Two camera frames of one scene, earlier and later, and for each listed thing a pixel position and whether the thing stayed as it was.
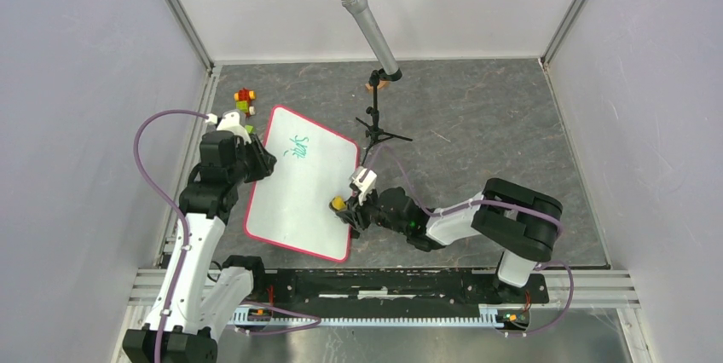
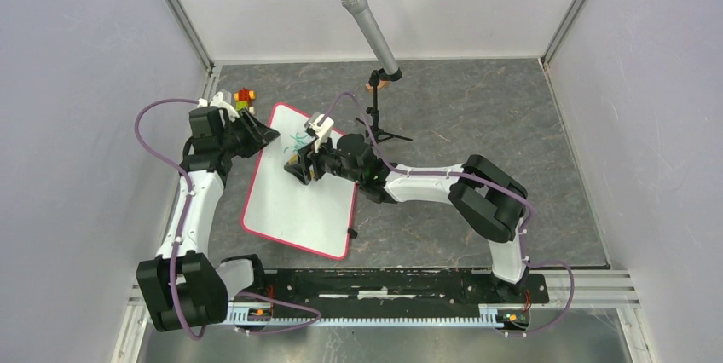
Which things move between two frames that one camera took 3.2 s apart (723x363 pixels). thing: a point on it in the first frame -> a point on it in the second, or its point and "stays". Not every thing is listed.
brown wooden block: [383, 84] stays
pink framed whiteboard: [292, 208] stays
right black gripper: [354, 212] -> [307, 152]
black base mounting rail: [397, 288] stays
